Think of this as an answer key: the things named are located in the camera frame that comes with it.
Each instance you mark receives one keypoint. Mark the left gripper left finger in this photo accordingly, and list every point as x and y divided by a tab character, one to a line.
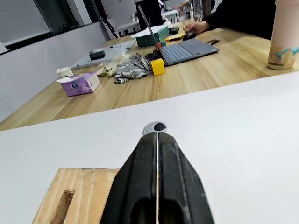
137	177

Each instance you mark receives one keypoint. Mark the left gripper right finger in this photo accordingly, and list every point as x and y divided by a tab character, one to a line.
180	182

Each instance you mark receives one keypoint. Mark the white stool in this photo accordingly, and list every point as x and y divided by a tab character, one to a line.
170	15

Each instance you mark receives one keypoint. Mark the wooden seat board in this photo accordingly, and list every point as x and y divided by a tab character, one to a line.
84	193

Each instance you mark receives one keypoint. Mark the striped grey cloth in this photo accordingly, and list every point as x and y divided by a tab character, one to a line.
132	70

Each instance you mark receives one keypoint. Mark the purple tissue box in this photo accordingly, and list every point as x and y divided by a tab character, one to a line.
79	84

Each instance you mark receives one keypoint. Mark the yellow block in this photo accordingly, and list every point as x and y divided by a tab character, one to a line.
158	66

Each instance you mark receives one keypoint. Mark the crumpled beige gloves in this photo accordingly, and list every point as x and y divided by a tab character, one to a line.
112	66

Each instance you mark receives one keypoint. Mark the white paper cup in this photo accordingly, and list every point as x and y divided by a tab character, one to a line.
64	72

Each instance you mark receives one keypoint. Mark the small black box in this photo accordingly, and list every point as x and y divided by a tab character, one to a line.
96	55

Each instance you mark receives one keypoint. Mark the grey open laptop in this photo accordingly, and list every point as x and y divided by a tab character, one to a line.
180	50

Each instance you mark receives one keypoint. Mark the green box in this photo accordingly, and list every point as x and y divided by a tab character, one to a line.
149	38

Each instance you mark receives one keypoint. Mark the yellow padded envelope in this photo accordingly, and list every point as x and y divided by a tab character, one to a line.
175	37

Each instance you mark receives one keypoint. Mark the black computer mouse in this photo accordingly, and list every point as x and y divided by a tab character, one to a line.
190	35

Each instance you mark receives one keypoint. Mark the white bench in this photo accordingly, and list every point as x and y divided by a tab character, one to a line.
127	28

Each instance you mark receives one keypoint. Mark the person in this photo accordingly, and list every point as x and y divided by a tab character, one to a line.
233	19

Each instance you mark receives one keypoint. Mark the pink patterned tumbler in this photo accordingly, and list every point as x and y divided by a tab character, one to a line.
283	37

